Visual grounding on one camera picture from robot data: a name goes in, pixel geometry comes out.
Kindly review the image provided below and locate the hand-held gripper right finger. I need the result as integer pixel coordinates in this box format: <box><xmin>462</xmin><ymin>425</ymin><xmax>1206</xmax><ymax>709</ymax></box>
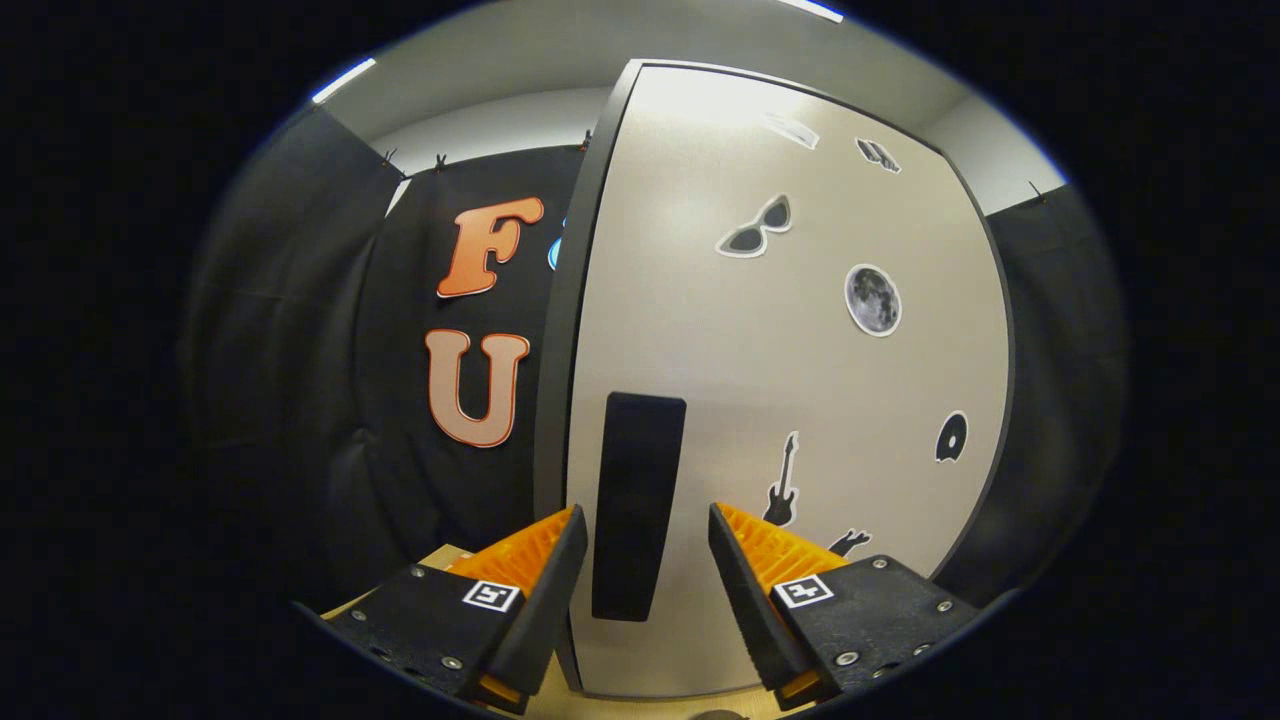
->
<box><xmin>708</xmin><ymin>502</ymin><xmax>986</xmax><ymax>711</ymax></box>

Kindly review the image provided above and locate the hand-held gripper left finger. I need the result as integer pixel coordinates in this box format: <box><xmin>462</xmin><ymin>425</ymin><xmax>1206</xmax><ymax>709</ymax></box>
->
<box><xmin>322</xmin><ymin>503</ymin><xmax>589</xmax><ymax>715</ymax></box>

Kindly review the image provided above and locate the beige shoe cabinet door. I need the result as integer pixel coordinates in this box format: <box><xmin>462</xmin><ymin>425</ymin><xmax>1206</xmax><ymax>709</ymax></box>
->
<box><xmin>565</xmin><ymin>65</ymin><xmax>1013</xmax><ymax>699</ymax></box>

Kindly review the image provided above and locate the dark grey shoe cabinet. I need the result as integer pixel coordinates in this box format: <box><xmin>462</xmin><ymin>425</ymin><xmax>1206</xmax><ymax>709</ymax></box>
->
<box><xmin>532</xmin><ymin>58</ymin><xmax>1016</xmax><ymax>701</ymax></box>

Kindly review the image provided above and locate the black backdrop cloth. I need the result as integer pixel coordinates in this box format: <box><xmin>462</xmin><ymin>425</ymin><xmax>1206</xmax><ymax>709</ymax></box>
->
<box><xmin>180</xmin><ymin>105</ymin><xmax>1131</xmax><ymax>611</ymax></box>

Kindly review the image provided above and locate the row of black cloth clips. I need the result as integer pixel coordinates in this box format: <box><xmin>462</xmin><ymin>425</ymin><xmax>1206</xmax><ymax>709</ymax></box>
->
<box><xmin>378</xmin><ymin>128</ymin><xmax>1049</xmax><ymax>201</ymax></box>

